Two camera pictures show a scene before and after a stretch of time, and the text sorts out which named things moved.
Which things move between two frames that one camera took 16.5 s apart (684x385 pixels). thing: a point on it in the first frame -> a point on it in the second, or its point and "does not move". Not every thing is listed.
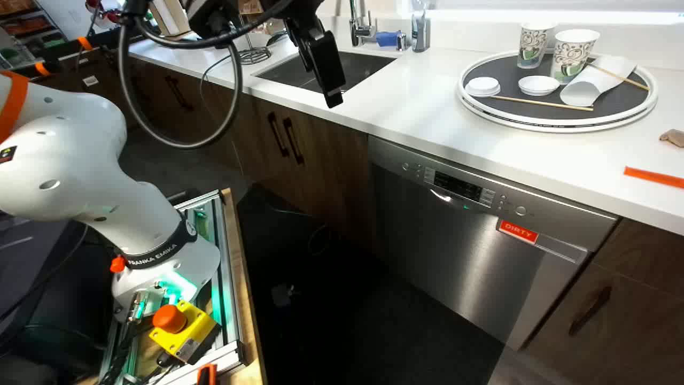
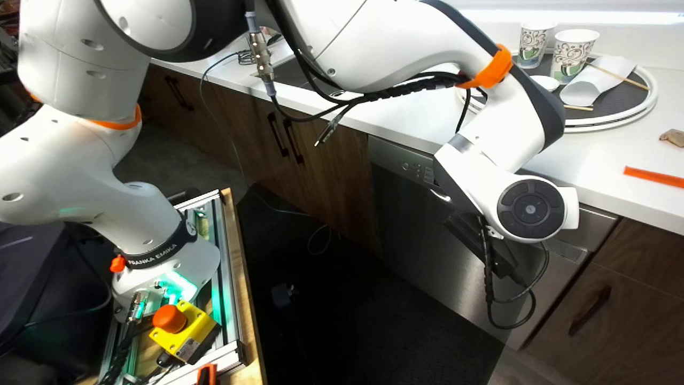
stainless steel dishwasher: [503, 256] does not move
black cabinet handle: [590, 307] does not move
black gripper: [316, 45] -> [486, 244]
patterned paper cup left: [532, 43] does not move
